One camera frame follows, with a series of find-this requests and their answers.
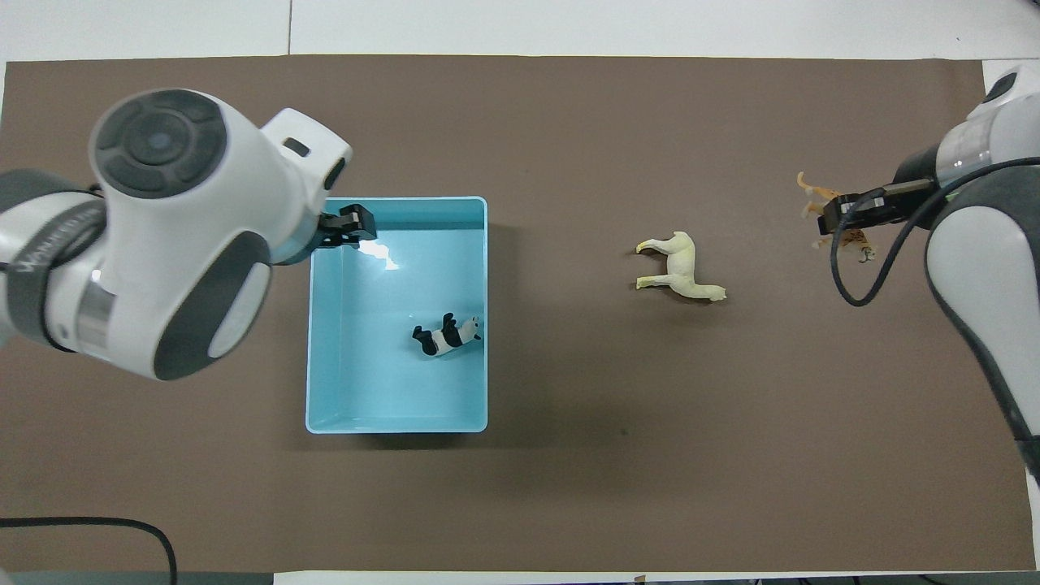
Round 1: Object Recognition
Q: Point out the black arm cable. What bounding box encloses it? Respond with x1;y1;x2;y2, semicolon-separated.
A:
829;156;1040;308
0;517;179;585

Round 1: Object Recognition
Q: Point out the brown paper table mat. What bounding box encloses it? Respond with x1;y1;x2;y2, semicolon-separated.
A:
0;54;1037;574

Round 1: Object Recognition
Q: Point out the cream white horse toy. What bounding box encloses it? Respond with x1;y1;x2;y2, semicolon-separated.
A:
635;231;727;304

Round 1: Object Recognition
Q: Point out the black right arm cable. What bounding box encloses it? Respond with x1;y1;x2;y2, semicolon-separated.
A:
829;156;1040;308

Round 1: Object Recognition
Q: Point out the light blue storage box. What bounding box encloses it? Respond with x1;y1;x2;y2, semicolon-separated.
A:
305;196;489;435

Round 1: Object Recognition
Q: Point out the black and white panda toy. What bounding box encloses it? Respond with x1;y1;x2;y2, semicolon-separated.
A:
412;313;483;358

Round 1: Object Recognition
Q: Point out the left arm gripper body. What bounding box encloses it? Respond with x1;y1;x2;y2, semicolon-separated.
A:
258;107;355;214

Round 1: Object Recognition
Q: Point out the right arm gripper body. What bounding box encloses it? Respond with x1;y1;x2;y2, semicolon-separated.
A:
892;142;950;194

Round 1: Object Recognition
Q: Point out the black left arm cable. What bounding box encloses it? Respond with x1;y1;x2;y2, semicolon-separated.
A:
0;517;179;585

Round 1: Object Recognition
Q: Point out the orange striped tiger toy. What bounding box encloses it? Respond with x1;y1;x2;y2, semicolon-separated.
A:
796;171;878;265

